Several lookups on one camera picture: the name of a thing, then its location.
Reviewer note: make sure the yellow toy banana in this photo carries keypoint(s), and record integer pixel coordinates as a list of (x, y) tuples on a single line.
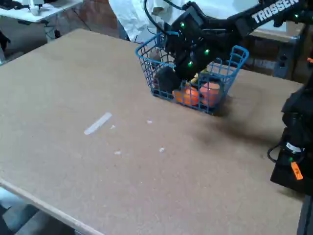
[(194, 78)]

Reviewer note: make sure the brown wooden bench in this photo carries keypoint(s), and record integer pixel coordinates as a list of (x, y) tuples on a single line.
[(264, 46)]

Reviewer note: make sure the white desk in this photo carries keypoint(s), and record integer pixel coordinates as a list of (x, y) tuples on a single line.
[(49, 9)]

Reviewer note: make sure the toy orange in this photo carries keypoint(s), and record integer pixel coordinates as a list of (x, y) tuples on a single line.
[(185, 96)]

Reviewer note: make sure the small grey object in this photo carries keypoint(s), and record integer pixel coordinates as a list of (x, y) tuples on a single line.
[(155, 55)]

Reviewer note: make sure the white plastic sheet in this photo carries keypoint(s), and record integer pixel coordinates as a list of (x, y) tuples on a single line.
[(132, 14)]

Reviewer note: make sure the orange label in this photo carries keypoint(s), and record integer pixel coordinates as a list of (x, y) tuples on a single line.
[(297, 171)]

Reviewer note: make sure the long white tape strip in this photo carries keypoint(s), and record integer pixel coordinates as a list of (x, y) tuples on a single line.
[(97, 123)]

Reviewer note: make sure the red toy pomegranate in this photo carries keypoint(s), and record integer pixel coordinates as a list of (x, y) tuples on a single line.
[(210, 94)]

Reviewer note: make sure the white cup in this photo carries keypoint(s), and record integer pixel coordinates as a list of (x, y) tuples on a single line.
[(34, 10)]

